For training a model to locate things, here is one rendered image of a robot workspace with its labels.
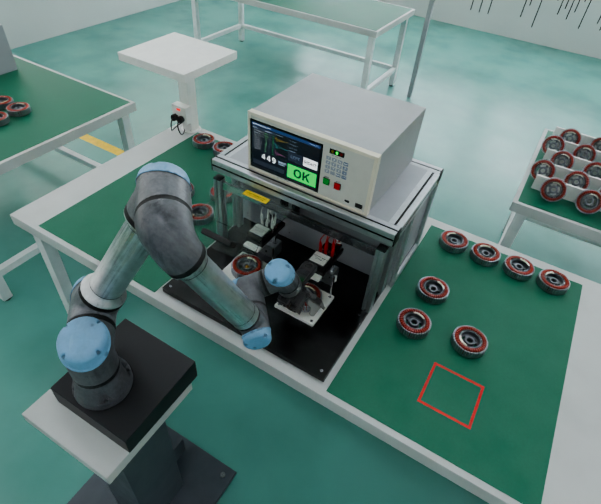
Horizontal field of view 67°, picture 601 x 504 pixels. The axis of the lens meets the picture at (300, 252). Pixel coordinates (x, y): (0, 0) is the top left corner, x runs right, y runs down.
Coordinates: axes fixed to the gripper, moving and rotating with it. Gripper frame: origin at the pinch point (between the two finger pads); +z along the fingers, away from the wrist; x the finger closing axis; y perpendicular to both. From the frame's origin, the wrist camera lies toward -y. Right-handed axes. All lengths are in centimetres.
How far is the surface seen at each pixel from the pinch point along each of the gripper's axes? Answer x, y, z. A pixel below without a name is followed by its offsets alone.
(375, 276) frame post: 19.3, -14.5, -8.9
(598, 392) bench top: 93, -17, 15
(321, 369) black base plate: 17.6, 18.6, -8.1
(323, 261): 1.6, -12.1, -7.7
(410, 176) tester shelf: 14, -52, -7
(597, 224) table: 84, -98, 61
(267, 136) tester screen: -25, -34, -34
